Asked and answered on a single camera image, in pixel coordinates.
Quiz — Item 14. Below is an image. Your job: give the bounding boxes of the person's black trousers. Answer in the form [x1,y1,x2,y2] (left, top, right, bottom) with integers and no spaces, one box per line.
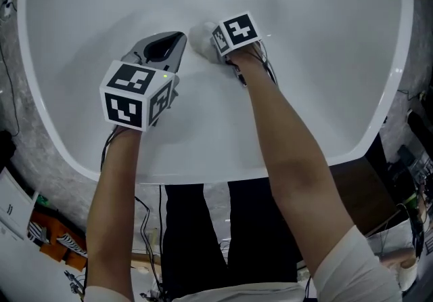
[160,180,302,295]

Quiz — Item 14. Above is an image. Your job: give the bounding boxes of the person's white shirt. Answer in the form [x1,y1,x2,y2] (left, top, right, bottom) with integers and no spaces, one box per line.
[83,225,404,302]

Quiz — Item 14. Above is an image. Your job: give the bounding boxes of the person's left forearm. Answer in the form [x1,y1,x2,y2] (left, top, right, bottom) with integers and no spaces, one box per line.
[84,126,143,302]

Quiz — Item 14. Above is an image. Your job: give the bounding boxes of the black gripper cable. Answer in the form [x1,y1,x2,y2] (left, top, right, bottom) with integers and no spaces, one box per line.
[99,126,164,298]
[225,41,279,87]

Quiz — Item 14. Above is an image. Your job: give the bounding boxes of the white cardboard box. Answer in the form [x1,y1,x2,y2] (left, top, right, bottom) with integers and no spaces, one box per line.
[0,167,41,241]

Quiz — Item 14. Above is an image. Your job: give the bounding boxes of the large white board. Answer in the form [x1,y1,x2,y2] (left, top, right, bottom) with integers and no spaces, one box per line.
[0,225,89,302]

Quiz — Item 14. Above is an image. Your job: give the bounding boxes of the long black cable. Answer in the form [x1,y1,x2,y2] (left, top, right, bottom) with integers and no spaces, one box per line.
[0,1,21,137]

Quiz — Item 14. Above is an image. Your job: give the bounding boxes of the orange bag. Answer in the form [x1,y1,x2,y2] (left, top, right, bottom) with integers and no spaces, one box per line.
[29,211,89,273]

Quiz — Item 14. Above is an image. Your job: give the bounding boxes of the dark brown wooden box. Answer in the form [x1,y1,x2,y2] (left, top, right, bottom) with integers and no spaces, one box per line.
[329,133,405,237]

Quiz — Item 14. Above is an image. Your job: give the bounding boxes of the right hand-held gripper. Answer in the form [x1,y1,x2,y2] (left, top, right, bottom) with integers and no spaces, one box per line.
[212,12,265,58]

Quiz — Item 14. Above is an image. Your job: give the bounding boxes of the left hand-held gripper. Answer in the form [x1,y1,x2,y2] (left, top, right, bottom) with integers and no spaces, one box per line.
[99,31,189,132]

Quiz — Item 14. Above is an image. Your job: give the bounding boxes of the black white striped cloth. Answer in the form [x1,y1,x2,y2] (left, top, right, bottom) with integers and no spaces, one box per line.
[26,221,89,257]

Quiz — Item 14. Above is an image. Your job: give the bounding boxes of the black bag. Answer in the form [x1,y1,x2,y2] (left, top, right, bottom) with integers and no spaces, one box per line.
[0,129,17,176]

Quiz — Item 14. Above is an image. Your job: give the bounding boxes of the white bathtub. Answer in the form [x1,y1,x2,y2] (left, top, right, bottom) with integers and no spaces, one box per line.
[16,0,415,186]

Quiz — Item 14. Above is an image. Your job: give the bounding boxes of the person's right forearm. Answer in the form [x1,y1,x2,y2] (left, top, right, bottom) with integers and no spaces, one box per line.
[229,41,359,278]

